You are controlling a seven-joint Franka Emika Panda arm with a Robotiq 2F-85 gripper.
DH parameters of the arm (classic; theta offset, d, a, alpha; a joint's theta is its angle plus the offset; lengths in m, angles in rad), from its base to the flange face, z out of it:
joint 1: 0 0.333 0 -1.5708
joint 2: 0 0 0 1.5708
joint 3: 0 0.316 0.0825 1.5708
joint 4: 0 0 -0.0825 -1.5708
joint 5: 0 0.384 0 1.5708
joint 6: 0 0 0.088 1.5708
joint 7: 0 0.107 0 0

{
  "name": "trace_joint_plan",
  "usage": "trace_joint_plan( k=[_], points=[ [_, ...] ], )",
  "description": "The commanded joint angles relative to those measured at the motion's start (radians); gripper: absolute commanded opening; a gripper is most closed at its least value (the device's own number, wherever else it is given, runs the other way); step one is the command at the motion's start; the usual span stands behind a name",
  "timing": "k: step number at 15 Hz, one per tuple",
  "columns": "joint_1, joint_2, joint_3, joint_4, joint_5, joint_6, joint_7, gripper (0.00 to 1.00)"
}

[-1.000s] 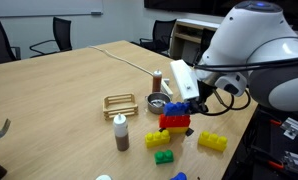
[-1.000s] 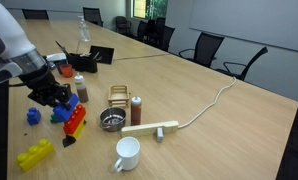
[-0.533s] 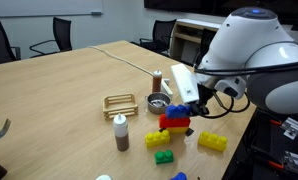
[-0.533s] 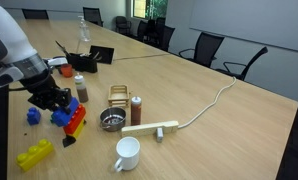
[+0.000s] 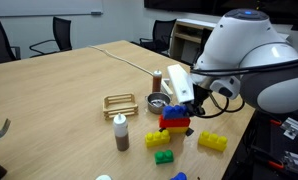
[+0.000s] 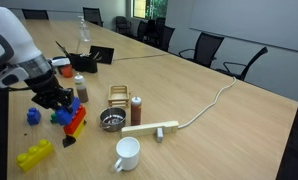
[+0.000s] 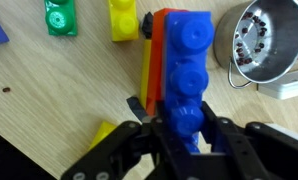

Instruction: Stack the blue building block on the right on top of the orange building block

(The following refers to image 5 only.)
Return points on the aluminium bracket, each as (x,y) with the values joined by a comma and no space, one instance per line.
(294,128)

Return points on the orange building block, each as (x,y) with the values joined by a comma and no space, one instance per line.
(174,122)

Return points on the aluminium rail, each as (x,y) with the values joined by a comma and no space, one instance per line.
(297,161)

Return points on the small blue building block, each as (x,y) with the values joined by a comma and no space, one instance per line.
(179,176)

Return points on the long blue building block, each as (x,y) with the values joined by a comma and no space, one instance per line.
(174,112)

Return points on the squeeze bottle brown sauce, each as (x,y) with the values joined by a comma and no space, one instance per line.
(121,136)

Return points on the black robot stand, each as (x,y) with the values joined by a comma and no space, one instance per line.
(252,146)

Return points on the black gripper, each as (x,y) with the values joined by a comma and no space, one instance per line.
(200,95)

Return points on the small steel pot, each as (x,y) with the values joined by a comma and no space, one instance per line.
(157,103)

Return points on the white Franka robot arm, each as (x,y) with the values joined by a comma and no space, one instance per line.
(255,40)

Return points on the black wall screen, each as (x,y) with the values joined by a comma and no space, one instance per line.
(189,4)

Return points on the yellow building block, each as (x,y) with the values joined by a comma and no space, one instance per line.
(177,129)
(157,138)
(212,141)

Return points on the metal utensil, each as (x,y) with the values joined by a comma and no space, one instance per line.
(4,128)

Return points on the whiteboard eraser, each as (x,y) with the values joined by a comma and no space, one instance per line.
(96,13)

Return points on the small wooden crate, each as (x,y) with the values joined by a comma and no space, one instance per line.
(120,106)

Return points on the wall whiteboard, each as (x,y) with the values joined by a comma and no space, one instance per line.
(39,6)

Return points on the wooden shelf cabinet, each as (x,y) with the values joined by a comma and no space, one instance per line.
(185,30)

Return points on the red sauce bottle white cap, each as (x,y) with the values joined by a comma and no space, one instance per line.
(157,83)

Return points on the green building block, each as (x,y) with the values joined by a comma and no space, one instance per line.
(164,157)

